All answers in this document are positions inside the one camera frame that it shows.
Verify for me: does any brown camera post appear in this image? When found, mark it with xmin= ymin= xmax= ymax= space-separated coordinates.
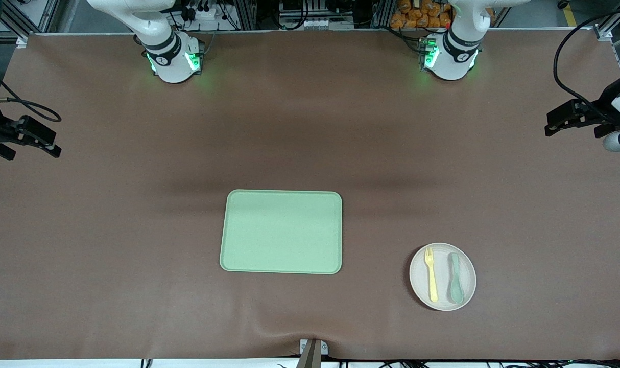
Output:
xmin=296 ymin=339 xmax=322 ymax=368

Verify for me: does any white connector block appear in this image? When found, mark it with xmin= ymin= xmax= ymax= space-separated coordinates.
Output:
xmin=280 ymin=17 xmax=324 ymax=30

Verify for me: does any brown table mat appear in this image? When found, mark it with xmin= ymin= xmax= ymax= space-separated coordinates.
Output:
xmin=0 ymin=28 xmax=620 ymax=361

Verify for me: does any grey metal table bracket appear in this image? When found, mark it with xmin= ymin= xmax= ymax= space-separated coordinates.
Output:
xmin=299 ymin=338 xmax=329 ymax=357

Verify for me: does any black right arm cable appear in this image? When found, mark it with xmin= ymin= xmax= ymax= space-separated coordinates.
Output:
xmin=0 ymin=60 xmax=62 ymax=123

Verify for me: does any round beige plate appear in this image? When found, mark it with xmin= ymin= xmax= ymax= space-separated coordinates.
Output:
xmin=409 ymin=242 xmax=477 ymax=311

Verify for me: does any teal green plastic spoon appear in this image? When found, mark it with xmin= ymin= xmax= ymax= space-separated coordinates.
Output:
xmin=448 ymin=252 xmax=464 ymax=304

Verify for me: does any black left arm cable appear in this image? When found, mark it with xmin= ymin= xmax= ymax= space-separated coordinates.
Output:
xmin=553 ymin=4 xmax=620 ymax=124

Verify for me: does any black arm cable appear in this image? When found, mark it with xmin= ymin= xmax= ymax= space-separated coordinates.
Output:
xmin=553 ymin=4 xmax=620 ymax=124
xmin=0 ymin=60 xmax=62 ymax=123

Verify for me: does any light green rectangular tray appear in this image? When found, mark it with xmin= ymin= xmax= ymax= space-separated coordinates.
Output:
xmin=220 ymin=190 xmax=343 ymax=275

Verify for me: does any white power strip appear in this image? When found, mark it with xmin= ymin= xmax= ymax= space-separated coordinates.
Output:
xmin=186 ymin=3 xmax=220 ymax=22

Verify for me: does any pile of orange bread rolls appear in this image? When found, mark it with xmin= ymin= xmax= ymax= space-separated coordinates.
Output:
xmin=390 ymin=0 xmax=452 ymax=29

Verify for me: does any yellow plastic fork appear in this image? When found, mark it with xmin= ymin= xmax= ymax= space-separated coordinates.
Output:
xmin=425 ymin=247 xmax=439 ymax=303

